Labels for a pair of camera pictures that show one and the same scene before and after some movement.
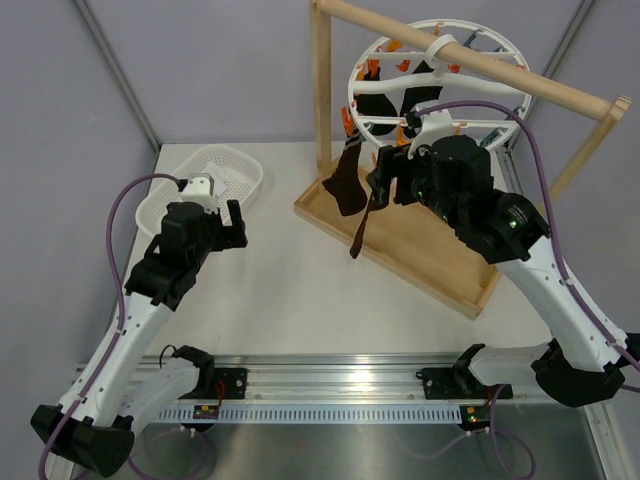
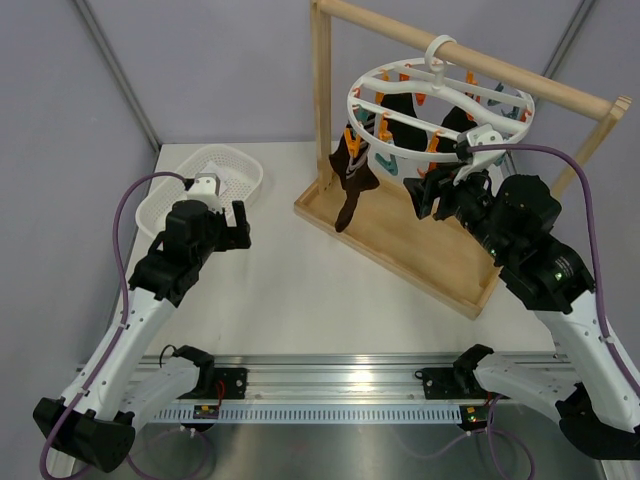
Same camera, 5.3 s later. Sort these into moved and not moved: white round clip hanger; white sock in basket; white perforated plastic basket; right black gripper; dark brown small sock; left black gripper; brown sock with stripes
Moved: right black gripper; brown sock with stripes; white round clip hanger; dark brown small sock
Not moved: white perforated plastic basket; left black gripper; white sock in basket
